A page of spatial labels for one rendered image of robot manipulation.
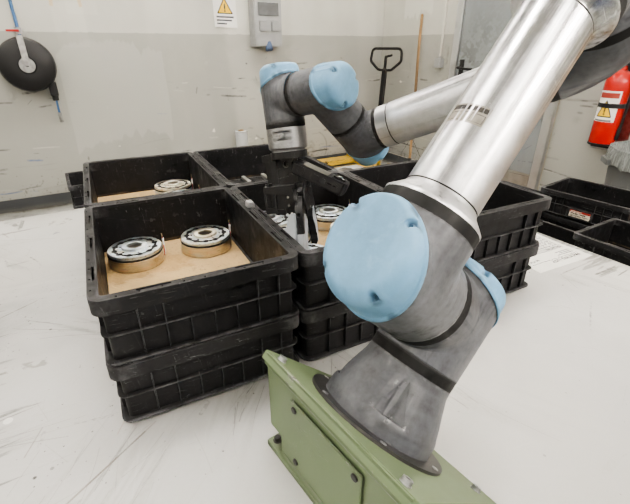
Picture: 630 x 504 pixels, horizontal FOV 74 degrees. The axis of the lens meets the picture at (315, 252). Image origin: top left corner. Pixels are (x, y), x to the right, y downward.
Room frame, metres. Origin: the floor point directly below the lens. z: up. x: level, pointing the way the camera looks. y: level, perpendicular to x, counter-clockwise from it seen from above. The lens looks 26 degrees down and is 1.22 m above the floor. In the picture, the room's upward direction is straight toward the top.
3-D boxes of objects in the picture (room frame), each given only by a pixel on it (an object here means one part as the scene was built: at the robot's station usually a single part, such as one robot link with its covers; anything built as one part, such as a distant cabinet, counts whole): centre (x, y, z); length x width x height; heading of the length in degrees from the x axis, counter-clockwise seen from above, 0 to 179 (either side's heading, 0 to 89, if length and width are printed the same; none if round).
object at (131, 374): (0.68, 0.24, 0.76); 0.40 x 0.30 x 0.12; 27
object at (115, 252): (0.75, 0.36, 0.86); 0.10 x 0.10 x 0.01
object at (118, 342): (0.68, 0.24, 0.87); 0.40 x 0.30 x 0.11; 27
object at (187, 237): (0.81, 0.23, 0.86); 0.10 x 0.10 x 0.01
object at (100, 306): (0.68, 0.24, 0.92); 0.40 x 0.30 x 0.02; 27
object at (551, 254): (1.11, -0.60, 0.70); 0.33 x 0.23 x 0.01; 31
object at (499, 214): (0.96, -0.29, 0.92); 0.40 x 0.30 x 0.02; 27
